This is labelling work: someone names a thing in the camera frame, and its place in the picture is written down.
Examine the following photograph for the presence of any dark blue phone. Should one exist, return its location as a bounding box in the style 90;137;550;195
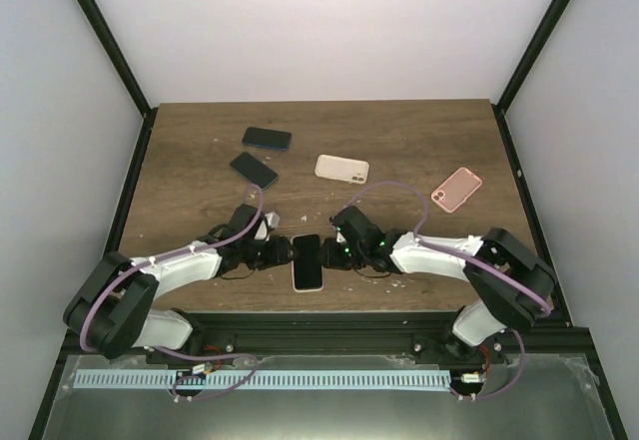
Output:
242;127;293;151

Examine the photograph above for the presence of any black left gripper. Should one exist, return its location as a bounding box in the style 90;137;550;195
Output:
241;236;300;271

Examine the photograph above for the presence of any pink phone case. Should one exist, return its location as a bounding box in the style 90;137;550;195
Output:
430;167;482;214

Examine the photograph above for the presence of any white slotted cable duct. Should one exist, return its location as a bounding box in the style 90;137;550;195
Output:
73;369;451;391

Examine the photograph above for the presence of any teal blue phone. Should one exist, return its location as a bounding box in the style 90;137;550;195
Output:
230;152;279;190

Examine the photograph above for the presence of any black frame post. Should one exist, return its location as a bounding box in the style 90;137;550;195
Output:
76;0;152;118
491;0;595;112

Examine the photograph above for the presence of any black right frame post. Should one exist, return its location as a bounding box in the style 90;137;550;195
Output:
491;0;595;112

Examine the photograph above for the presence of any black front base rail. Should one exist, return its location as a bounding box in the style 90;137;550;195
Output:
144;309;590;366

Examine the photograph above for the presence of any black phone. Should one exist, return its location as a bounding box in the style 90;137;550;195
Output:
292;234;323;290

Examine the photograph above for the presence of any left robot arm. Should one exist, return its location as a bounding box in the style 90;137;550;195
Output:
63;204;294;364

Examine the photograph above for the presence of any white phone case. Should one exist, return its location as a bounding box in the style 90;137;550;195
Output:
315;155;369;185
291;233;325;293

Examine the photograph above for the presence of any black left frame post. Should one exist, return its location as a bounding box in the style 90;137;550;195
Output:
76;0;152;118

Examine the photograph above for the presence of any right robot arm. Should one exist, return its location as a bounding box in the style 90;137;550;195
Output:
320;206;556;363

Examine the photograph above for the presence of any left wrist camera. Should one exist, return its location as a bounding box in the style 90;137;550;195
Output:
254;212;280;241

